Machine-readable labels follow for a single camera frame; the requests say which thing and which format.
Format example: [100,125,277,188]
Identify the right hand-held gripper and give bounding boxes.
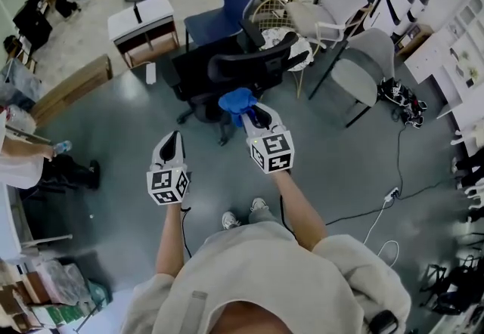
[240,101,295,175]

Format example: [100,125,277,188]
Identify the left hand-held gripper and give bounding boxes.
[146,130,190,207]

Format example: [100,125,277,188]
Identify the blue cloth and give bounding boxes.
[218,87,258,128]

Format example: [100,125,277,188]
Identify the black office chair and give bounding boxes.
[163,18,310,147]

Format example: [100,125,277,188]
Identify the person's right forearm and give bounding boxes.
[270,169,329,252]

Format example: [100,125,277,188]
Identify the person's left forearm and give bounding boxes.
[155,203,190,279]

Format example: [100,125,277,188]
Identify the person's grey trousers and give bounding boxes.
[247,207,279,224]

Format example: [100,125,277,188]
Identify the person's left white sneaker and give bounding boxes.
[222,210,242,230]

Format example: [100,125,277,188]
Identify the person's beige sweatshirt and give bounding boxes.
[120,221,412,334]

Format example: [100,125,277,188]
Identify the round floral side table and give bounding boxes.
[260,27,315,99]

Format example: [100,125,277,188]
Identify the teal packet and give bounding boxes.
[87,278,110,305]

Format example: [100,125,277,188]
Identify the clear plastic wrapped bundle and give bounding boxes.
[37,258,92,305]

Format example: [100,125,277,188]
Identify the navy blue plastic chair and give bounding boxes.
[184,0,259,52]

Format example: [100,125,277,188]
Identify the grey chair with black legs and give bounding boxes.
[308,27,396,128]

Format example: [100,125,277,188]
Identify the white plastic bag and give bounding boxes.
[7,105,37,133]

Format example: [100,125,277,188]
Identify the white desk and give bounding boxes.
[0,173,73,261]

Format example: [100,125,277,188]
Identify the green printed boxes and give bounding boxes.
[32,302,92,329]

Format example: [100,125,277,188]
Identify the white shelf cabinet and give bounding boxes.
[403,0,484,118]

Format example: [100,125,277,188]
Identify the clear plastic sheeting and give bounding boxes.
[0,60,42,110]

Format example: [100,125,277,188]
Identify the cardboard box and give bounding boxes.
[395,23,435,61]

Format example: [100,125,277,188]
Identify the stack of brown boxes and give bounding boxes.
[0,260,42,333]

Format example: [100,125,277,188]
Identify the black cabinet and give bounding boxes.
[12,0,54,54]

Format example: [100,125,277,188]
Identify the black backpack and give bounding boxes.
[3,34,20,54]

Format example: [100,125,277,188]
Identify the black bags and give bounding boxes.
[419,255,484,317]

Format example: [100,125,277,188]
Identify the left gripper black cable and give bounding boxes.
[180,206,193,258]

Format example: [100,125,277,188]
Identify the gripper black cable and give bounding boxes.
[180,206,193,258]
[278,194,299,241]

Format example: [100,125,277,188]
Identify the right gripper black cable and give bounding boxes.
[278,194,299,241]

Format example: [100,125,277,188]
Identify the black floor cable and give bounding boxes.
[324,200,396,227]
[395,126,406,197]

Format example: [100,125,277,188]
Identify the white floor cable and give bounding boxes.
[362,199,401,269]

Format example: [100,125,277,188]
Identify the pile of black cabled devices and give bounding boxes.
[377,77,428,129]

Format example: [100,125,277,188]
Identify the gold wire chair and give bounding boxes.
[251,0,299,33]

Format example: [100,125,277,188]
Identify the wooden chair frame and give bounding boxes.
[346,3,374,39]

